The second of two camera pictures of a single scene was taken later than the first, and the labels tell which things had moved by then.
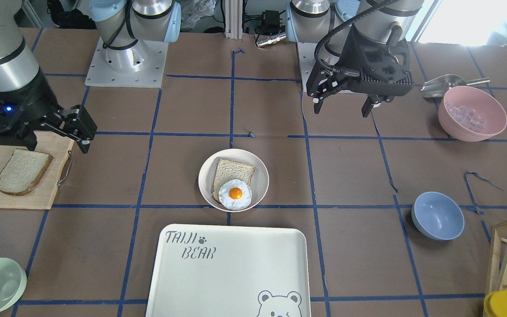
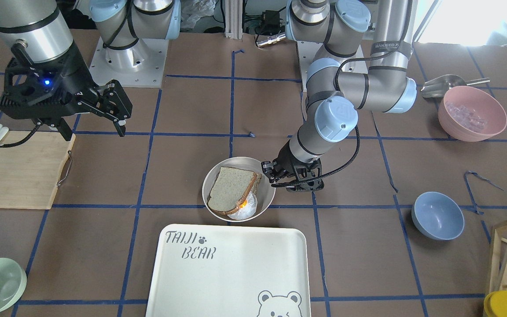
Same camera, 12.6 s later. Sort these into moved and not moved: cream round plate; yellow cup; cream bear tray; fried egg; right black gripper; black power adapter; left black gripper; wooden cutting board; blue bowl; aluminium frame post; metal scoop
Moved: cream round plate; fried egg; left black gripper; right black gripper
Not moved: wooden cutting board; aluminium frame post; metal scoop; blue bowl; yellow cup; cream bear tray; black power adapter
